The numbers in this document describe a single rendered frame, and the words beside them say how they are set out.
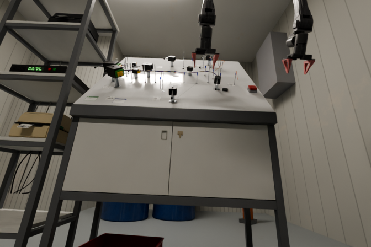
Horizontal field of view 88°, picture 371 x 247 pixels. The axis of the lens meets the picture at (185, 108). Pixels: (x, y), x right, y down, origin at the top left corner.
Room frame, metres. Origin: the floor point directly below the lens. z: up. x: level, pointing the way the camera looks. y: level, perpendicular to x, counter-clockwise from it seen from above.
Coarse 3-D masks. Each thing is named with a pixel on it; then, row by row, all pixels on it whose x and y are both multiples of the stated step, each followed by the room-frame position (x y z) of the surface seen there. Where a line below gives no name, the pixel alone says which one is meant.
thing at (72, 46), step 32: (64, 0) 1.18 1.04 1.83; (96, 0) 1.17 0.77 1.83; (0, 32) 1.04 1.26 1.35; (32, 32) 1.13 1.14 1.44; (64, 32) 1.11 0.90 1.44; (64, 64) 1.50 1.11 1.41; (96, 64) 1.49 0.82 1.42; (32, 96) 1.39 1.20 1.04; (64, 96) 1.03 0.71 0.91; (0, 192) 1.49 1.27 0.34; (32, 192) 1.03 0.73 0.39; (0, 224) 1.08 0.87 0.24; (32, 224) 1.06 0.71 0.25
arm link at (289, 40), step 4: (296, 20) 0.75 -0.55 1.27; (296, 24) 0.75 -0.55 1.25; (292, 28) 0.79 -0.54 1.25; (296, 28) 0.76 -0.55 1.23; (296, 32) 0.79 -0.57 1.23; (300, 32) 0.79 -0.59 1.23; (308, 32) 0.78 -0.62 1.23; (292, 36) 0.84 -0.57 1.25; (288, 40) 0.86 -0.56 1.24; (292, 40) 0.84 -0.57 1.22; (288, 44) 0.88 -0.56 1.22; (292, 44) 0.85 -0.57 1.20
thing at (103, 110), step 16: (80, 112) 1.04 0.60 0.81; (96, 112) 1.04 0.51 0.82; (112, 112) 1.04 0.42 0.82; (128, 112) 1.03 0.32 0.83; (144, 112) 1.03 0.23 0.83; (160, 112) 1.03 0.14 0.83; (176, 112) 1.03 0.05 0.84; (192, 112) 1.03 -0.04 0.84; (208, 112) 1.03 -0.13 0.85; (224, 112) 1.03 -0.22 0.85; (240, 112) 1.03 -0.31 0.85; (256, 112) 1.03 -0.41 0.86; (272, 112) 1.03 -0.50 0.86
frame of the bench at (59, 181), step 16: (272, 128) 1.07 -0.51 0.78; (272, 144) 1.07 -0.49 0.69; (64, 160) 1.08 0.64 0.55; (272, 160) 1.07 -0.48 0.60; (64, 176) 1.08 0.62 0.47; (64, 192) 1.08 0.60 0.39; (80, 192) 1.08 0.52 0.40; (96, 192) 1.09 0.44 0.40; (96, 208) 1.64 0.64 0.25; (256, 208) 1.07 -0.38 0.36; (272, 208) 1.07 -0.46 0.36; (48, 224) 1.08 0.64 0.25; (96, 224) 1.64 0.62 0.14; (48, 240) 1.08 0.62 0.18; (288, 240) 1.07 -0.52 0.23
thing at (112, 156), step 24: (96, 120) 1.08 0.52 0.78; (120, 120) 1.08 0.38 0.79; (144, 120) 1.08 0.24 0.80; (96, 144) 1.08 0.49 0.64; (120, 144) 1.08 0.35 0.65; (144, 144) 1.08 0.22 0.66; (168, 144) 1.07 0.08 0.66; (72, 168) 1.08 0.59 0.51; (96, 168) 1.08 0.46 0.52; (120, 168) 1.08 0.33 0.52; (144, 168) 1.07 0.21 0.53; (168, 168) 1.07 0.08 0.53; (120, 192) 1.08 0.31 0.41; (144, 192) 1.07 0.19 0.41
